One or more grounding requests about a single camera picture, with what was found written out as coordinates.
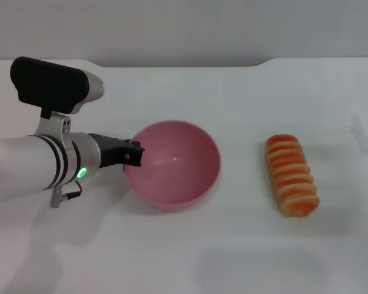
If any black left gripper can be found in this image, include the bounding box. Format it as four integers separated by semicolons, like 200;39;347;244
88;132;146;170

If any grey cable with metal plug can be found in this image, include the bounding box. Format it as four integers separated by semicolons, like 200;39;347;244
50;181;83;209

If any orange striped bread roll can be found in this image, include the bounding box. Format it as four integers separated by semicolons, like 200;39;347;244
264;134;321;218

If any pink bowl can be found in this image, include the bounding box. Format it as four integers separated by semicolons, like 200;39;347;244
123;120;222;213

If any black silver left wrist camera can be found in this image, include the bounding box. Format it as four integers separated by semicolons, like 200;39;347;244
10;56;106;116

